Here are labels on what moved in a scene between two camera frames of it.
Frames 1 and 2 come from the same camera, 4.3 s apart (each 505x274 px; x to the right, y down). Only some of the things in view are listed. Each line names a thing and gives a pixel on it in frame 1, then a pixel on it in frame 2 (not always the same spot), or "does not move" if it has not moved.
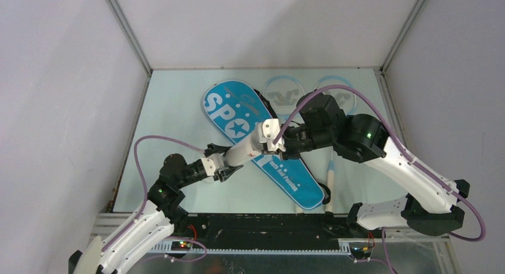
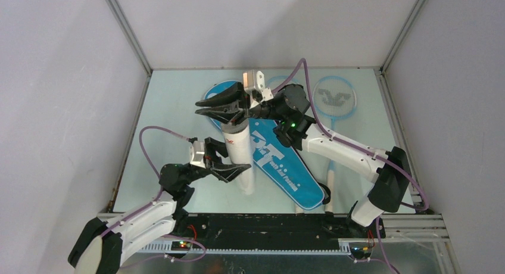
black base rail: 267,229 does not move
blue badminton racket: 348,102 does not move
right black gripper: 287,153 → 231,114
